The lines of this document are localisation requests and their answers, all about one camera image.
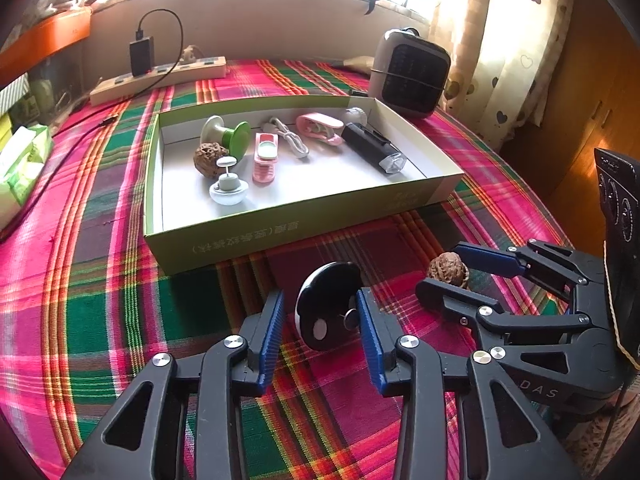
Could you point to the beige cone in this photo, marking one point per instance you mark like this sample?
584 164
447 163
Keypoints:
357 64

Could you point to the black round disc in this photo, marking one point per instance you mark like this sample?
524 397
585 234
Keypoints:
325 290

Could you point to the black bicycle light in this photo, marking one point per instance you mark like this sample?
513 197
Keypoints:
365 142

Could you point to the heart print curtain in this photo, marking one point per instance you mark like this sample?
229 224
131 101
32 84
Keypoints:
525 35

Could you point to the pink clip with green lens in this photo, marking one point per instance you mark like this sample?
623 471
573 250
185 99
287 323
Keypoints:
265 170

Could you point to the clear round ball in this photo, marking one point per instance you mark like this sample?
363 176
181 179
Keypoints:
356 115

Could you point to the orange tray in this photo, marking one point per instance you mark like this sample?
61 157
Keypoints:
45 40

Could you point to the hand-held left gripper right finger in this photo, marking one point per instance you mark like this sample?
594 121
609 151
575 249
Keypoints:
371 340

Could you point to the beige power strip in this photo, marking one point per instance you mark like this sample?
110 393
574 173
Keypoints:
200 69

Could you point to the grey space heater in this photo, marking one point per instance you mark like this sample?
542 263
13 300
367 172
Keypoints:
415 75

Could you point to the wooden cabinet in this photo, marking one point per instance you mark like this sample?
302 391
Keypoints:
575 135

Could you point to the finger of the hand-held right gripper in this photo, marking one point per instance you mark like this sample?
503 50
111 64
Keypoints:
442 297
487 260

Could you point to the green tissue packet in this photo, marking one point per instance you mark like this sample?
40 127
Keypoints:
22 170

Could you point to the pale green jar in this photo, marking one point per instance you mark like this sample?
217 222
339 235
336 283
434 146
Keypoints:
42 94

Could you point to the white round knob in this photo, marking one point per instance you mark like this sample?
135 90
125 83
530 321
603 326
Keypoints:
229 192

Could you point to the black charger adapter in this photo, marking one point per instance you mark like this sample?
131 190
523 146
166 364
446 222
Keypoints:
141 57

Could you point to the small black connector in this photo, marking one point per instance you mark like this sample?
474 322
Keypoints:
359 93

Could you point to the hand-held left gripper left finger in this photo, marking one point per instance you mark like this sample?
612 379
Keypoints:
270 340

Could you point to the green cardboard box tray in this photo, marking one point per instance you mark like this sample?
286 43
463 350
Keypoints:
310 195

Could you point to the beige plug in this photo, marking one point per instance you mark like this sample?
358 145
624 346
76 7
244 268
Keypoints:
189 53

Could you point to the brown walnut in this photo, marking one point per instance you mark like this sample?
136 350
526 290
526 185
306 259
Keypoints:
445 270
207 157

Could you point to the green and white spool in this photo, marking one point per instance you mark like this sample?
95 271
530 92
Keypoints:
237 137

